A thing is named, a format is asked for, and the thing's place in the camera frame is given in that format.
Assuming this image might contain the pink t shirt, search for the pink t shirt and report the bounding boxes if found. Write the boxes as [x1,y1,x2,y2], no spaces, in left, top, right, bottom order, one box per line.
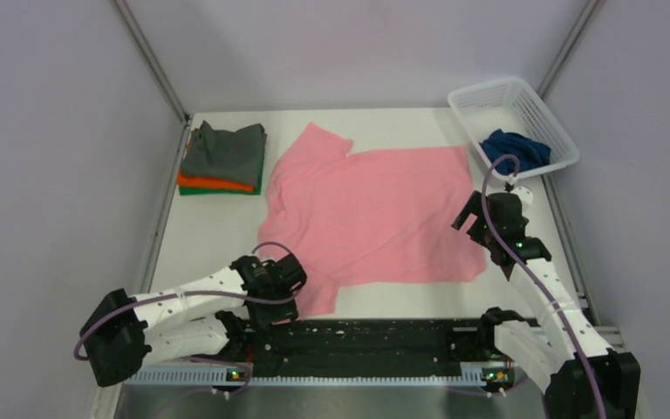
[258,124,487,318]

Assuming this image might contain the aluminium frame post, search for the aluminium frame post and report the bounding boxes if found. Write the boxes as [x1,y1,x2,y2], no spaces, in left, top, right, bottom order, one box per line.
[536,0,605,99]
[109,0,189,123]

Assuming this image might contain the folded orange t shirt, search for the folded orange t shirt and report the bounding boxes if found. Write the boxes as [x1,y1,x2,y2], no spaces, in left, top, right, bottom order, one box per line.
[176,172,257,196]

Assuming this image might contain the right aluminium frame post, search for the right aluminium frame post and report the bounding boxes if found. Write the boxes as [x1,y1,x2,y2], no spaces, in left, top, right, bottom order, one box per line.
[536,0,605,99]

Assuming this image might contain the white plastic basket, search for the white plastic basket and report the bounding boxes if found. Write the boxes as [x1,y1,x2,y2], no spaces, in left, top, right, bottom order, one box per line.
[447,77,580,179]

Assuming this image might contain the folded grey t shirt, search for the folded grey t shirt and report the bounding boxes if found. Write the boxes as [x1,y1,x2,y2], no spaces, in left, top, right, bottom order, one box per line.
[180,121,267,168]

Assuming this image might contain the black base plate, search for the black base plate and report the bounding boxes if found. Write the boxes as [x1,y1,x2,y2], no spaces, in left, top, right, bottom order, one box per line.
[214,319,514,378]

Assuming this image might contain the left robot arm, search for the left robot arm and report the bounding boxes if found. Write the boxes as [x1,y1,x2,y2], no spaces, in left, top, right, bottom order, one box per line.
[74,254,307,388]

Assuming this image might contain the crumpled blue t shirt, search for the crumpled blue t shirt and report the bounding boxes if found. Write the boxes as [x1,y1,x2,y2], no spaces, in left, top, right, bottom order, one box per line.
[480,129,551,172]

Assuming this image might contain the left aluminium frame post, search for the left aluminium frame post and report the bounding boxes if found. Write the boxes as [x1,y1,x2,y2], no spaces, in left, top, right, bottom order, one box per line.
[109,0,189,123]

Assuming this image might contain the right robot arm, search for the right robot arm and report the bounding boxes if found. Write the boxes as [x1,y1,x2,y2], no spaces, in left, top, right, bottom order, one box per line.
[452,187,641,418]

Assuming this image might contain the white slotted cable duct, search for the white slotted cable duct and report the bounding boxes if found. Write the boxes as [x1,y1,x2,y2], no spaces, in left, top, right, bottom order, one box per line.
[125,364,486,387]

